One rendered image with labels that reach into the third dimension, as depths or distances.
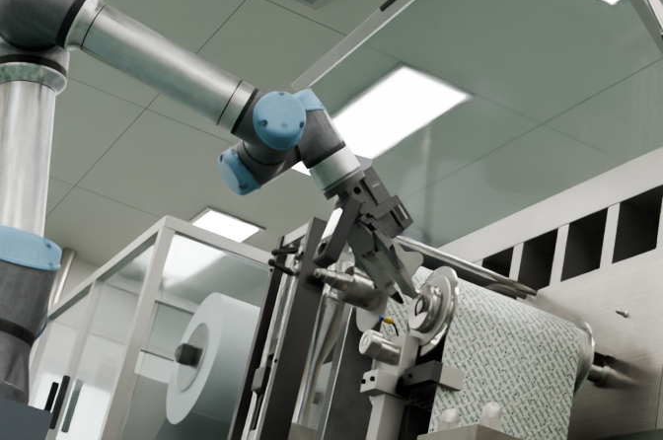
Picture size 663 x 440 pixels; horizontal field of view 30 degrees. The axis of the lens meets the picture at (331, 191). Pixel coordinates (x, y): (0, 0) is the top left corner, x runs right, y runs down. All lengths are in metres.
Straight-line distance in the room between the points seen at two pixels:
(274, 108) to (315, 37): 2.68
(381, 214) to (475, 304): 0.20
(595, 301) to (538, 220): 0.32
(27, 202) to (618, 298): 0.99
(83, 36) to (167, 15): 2.77
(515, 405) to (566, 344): 0.14
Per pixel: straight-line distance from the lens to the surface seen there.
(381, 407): 1.91
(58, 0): 1.78
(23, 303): 1.61
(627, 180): 2.26
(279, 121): 1.73
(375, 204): 1.94
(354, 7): 4.18
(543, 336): 1.98
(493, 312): 1.94
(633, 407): 2.02
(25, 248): 1.62
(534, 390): 1.95
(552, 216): 2.43
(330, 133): 1.91
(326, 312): 2.62
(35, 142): 1.84
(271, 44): 4.53
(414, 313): 1.95
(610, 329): 2.14
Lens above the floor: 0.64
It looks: 23 degrees up
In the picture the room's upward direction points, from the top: 13 degrees clockwise
